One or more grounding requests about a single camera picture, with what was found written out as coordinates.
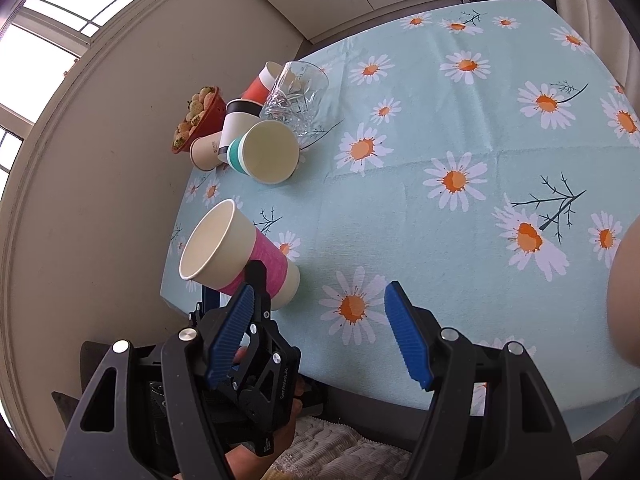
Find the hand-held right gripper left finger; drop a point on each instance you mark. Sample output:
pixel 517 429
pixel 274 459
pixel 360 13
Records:
pixel 227 345

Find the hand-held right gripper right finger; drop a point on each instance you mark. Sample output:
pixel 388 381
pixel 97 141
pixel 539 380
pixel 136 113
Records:
pixel 407 340

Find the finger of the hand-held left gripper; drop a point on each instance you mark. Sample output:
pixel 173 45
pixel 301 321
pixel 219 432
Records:
pixel 260 280
pixel 210 300

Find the pink paper cup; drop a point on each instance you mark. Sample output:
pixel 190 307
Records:
pixel 220 245

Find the person's right forearm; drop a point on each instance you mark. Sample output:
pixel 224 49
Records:
pixel 627 305

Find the teal paper cup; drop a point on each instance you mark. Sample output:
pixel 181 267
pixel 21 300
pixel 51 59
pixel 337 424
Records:
pixel 267 152

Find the beige paper cup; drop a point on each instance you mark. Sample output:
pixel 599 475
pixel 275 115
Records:
pixel 205 150

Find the white and black paper cup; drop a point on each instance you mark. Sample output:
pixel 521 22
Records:
pixel 239 122

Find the red paper cup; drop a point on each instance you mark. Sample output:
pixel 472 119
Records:
pixel 255 90

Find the person's left hand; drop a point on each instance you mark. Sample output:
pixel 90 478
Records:
pixel 255 467

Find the white textured cushion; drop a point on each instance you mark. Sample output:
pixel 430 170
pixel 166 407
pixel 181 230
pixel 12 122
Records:
pixel 340 447

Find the daisy print tablecloth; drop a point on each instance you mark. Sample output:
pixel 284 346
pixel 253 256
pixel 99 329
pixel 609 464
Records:
pixel 410 185

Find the red basket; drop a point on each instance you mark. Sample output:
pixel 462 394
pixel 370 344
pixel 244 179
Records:
pixel 212 112

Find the heap of yellow snacks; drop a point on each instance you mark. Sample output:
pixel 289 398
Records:
pixel 192 112

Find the clear glass tumbler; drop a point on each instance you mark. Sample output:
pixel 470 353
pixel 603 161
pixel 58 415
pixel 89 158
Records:
pixel 295 97

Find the window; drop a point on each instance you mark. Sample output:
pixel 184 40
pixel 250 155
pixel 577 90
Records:
pixel 45 45

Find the beige curtain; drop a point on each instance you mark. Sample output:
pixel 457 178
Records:
pixel 600 15

